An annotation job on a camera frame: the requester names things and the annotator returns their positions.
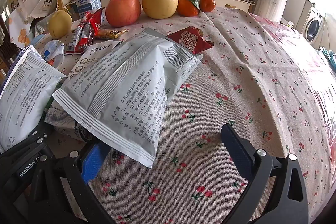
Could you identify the grey white printed packet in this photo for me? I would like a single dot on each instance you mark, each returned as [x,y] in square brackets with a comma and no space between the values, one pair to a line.
[23,98]
[126,87]

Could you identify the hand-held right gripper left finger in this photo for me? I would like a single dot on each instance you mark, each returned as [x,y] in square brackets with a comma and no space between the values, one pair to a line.
[92,163]

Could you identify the red apple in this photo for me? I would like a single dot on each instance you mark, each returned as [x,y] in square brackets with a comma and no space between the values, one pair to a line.
[123,10]

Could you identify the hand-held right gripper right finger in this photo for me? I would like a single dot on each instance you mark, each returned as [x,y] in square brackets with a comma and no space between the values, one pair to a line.
[236,148]

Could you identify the small yellow pear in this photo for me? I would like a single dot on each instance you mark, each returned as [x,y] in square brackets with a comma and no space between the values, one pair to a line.
[59,24]

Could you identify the plain orange mandarin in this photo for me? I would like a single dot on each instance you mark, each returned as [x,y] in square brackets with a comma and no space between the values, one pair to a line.
[208,3]

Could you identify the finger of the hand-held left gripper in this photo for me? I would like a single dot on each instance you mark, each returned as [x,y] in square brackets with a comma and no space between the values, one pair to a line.
[39,137]

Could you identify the white washing machine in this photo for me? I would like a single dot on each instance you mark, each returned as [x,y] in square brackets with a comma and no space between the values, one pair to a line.
[313,26]

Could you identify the brown snack bar wrapper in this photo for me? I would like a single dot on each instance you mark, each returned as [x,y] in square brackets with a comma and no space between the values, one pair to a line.
[111,33]

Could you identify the large yellow pear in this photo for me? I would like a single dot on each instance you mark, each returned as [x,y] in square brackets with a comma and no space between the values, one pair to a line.
[160,2]

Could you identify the cherry print tablecloth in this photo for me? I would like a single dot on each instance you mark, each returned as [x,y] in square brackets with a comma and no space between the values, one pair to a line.
[210,108]

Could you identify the orange print dining tablecloth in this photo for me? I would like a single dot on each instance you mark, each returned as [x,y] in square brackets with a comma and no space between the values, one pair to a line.
[21,35]

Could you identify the mandarin with green leaf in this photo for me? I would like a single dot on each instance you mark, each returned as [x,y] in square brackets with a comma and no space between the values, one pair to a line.
[187,8]

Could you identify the crushed clear water bottle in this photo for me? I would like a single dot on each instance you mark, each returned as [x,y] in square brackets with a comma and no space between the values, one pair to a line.
[53,52]

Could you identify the red sausage packet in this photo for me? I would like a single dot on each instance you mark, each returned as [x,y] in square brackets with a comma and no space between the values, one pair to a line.
[81,40]
[95,20]

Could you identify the green white wet wipes packet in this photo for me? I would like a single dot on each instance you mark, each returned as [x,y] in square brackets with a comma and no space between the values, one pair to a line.
[63,121]

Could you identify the red snack wrapper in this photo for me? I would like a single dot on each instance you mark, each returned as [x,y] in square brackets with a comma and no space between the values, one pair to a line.
[189,39]

